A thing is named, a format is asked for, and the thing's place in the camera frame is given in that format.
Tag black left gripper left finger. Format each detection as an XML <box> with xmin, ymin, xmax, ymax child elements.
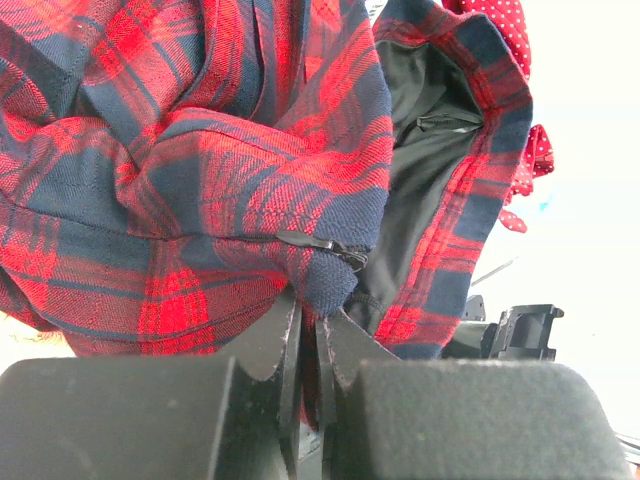
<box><xmin>1</xmin><ymin>292</ymin><xmax>301</xmax><ymax>479</ymax></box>

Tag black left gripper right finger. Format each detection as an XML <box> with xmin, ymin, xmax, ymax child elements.
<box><xmin>316</xmin><ymin>312</ymin><xmax>631</xmax><ymax>479</ymax></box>

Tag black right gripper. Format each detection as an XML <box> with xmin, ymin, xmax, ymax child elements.
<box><xmin>442</xmin><ymin>295</ymin><xmax>564</xmax><ymax>361</ymax></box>

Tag red plaid skirt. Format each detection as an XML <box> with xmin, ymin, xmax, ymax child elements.
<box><xmin>0</xmin><ymin>0</ymin><xmax>535</xmax><ymax>431</ymax></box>

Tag red polka dot cloth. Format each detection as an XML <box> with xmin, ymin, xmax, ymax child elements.
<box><xmin>442</xmin><ymin>0</ymin><xmax>555</xmax><ymax>235</ymax></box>

